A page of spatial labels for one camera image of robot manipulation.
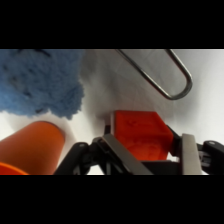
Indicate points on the orange cup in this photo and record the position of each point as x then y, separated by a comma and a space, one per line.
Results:
30, 150

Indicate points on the blue cloth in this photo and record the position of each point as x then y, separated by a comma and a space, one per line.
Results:
36, 80

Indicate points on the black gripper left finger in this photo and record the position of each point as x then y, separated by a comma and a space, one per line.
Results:
113, 156

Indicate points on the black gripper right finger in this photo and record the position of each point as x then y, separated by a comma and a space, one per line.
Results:
191, 156

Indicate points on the red cube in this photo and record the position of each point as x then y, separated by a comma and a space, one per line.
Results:
140, 133

